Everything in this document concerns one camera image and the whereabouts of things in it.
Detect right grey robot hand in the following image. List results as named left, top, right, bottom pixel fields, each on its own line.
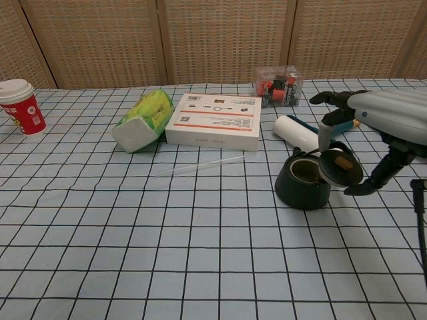
left=309, top=87, right=427, bottom=196

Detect dark teapot lid wooden knob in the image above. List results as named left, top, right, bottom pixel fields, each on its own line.
left=318, top=149, right=364, bottom=187

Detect dark green teapot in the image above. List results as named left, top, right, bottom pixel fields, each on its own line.
left=274, top=141, right=354, bottom=212

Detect red paper cup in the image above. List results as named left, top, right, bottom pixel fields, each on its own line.
left=0, top=79, right=47, bottom=137

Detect clear box red black clips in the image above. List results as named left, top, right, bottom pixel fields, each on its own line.
left=255, top=65, right=304, bottom=109

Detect white flat product box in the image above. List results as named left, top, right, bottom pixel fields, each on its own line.
left=165, top=93, right=263, bottom=152

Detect woven folding screen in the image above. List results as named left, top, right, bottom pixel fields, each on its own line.
left=0, top=0, right=427, bottom=90

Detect clear plastic straw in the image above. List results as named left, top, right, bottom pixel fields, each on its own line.
left=156, top=154, right=247, bottom=177

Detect green tissue pack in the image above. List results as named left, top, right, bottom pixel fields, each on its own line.
left=110, top=89, right=175, bottom=154

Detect blue checkered tablecloth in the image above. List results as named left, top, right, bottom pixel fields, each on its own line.
left=0, top=77, right=427, bottom=320

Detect teal handled lint roller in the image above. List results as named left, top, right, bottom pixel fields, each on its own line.
left=273, top=115, right=360, bottom=157

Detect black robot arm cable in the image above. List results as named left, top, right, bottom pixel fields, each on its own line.
left=410, top=179, right=427, bottom=267

